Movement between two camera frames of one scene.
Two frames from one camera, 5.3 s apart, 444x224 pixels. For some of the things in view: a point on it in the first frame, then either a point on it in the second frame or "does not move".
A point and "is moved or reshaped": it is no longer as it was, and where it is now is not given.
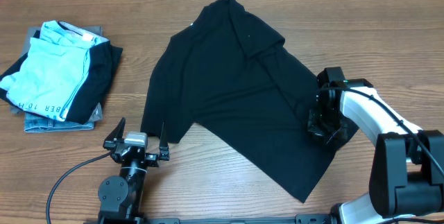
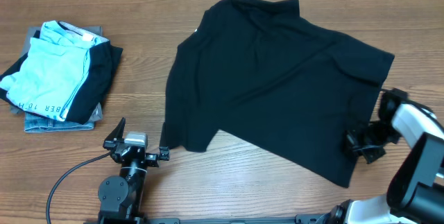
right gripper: (324, 129) → (363, 142)
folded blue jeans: (37, 124) does not move
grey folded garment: (30, 32) does not move
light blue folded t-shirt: (49, 78) does not move
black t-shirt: (239, 80) is moved or reshaped
